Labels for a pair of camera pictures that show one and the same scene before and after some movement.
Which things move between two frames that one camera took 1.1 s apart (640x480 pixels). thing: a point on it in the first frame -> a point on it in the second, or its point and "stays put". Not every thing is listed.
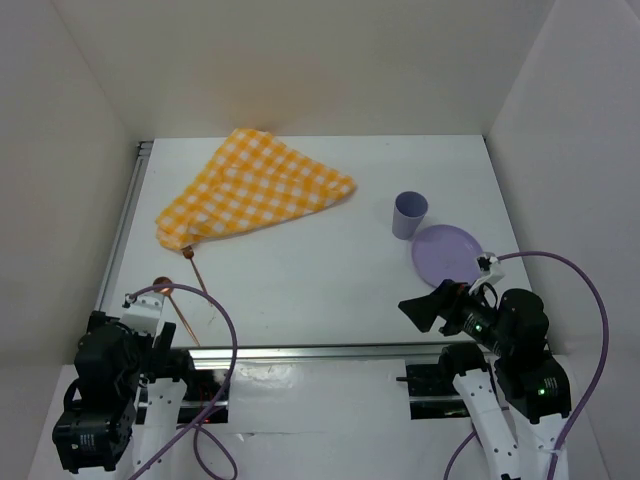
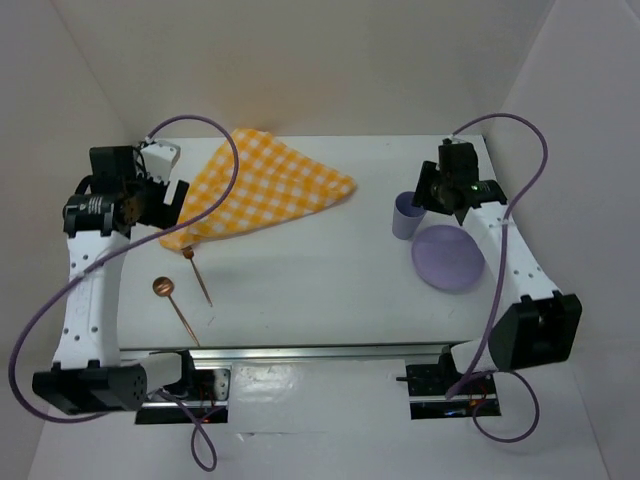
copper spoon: (167, 292) stays put
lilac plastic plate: (446, 253) stays put
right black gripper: (446, 299) -> (422, 195)
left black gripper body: (161, 344) -> (150, 196)
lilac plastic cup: (410, 208) stays put
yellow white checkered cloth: (250, 178) stays put
